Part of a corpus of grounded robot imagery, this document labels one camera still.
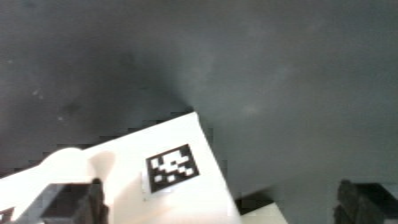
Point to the white drawer frame cabinet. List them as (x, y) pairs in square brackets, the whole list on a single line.
[(262, 214)]

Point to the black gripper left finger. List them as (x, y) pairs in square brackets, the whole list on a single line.
[(71, 204)]

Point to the white drawer box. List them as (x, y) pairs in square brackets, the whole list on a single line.
[(165, 185)]

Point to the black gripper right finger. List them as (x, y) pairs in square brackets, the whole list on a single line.
[(367, 204)]

